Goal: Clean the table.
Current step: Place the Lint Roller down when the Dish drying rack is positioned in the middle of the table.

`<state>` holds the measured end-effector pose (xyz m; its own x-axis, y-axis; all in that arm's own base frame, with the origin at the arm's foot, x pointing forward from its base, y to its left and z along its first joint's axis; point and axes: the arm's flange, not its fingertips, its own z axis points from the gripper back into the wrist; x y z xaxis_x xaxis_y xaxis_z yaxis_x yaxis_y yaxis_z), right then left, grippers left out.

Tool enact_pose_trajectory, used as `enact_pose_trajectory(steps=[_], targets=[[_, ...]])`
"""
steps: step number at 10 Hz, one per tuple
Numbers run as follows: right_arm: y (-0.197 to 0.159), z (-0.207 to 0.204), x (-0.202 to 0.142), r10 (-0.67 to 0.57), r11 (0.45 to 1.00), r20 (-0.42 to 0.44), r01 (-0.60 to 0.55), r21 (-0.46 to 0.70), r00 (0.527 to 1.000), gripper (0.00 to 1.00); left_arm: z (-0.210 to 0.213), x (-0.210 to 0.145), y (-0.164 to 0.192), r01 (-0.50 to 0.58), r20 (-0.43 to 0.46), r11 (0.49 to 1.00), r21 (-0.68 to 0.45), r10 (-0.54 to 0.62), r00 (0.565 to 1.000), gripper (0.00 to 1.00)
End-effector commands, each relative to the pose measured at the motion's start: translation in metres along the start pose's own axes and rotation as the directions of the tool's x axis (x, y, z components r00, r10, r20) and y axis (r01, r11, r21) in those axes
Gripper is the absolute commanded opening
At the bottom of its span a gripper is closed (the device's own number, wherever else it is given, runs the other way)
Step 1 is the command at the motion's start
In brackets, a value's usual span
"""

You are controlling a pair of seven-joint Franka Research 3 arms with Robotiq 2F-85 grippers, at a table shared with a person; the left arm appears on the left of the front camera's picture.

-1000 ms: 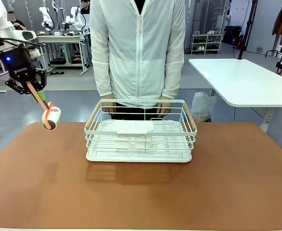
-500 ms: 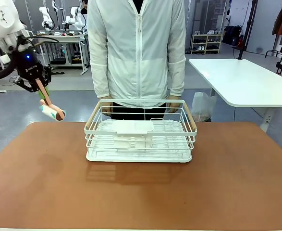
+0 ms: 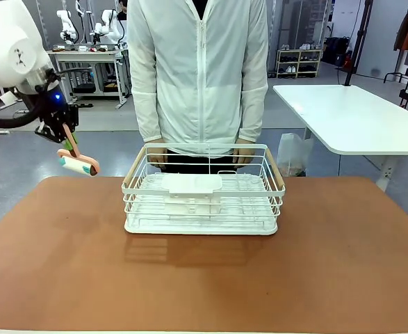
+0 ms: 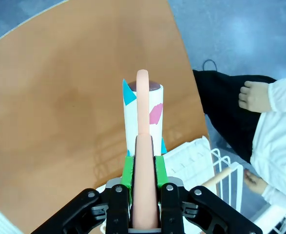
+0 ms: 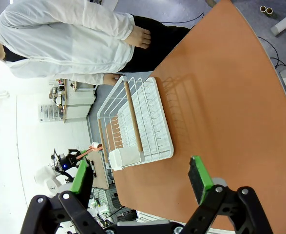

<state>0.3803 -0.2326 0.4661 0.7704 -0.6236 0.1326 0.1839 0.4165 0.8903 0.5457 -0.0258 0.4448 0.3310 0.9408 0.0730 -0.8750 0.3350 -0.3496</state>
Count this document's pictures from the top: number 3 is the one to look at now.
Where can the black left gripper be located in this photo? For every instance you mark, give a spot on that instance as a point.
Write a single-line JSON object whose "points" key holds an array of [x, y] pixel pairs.
{"points": [[59, 113]]}

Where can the pink lint roller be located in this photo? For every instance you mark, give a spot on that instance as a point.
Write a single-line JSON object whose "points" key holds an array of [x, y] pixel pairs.
{"points": [[78, 165]]}

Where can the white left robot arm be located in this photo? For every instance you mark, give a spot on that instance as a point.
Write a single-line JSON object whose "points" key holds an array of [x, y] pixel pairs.
{"points": [[5, 45]]}

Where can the person's left forearm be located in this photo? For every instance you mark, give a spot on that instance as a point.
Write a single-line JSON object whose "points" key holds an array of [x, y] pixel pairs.
{"points": [[254, 111]]}

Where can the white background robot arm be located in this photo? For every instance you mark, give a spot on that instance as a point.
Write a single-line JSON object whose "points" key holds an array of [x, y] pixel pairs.
{"points": [[108, 26], [66, 26]]}

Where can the person's right forearm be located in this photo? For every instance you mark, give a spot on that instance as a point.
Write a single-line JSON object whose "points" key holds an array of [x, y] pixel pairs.
{"points": [[148, 115]]}

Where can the person's gloved right hand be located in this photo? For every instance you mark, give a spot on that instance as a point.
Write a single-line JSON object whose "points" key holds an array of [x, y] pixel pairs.
{"points": [[158, 156]]}

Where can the person's gloved left hand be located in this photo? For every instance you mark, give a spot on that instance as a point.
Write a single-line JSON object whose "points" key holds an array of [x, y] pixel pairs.
{"points": [[242, 154]]}

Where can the white background work table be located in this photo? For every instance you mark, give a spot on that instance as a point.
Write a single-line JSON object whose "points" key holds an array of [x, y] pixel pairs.
{"points": [[89, 55]]}

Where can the standing person in background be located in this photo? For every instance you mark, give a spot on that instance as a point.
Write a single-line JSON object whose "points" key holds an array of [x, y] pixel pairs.
{"points": [[122, 8]]}

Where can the white plastic cutlery holder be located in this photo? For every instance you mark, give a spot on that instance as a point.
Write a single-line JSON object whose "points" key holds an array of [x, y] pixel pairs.
{"points": [[193, 186]]}

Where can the person in white jacket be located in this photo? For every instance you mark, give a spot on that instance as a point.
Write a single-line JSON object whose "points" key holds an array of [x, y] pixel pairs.
{"points": [[198, 76]]}

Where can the white drain tray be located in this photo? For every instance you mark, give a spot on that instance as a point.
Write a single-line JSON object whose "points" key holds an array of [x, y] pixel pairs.
{"points": [[200, 229]]}

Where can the translucent plastic bag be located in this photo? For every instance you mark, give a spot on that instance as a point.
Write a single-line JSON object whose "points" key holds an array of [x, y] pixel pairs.
{"points": [[294, 153]]}

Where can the wooden shoe rack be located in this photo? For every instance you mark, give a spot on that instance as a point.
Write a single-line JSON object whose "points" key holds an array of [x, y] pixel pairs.
{"points": [[299, 62]]}

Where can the white side table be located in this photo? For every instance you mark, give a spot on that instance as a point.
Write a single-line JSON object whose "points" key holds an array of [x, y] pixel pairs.
{"points": [[349, 118]]}

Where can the black pole stand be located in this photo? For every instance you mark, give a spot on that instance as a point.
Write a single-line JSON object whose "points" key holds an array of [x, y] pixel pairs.
{"points": [[358, 41]]}

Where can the white power strip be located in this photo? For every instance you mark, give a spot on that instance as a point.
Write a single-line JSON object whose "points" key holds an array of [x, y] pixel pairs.
{"points": [[388, 172]]}

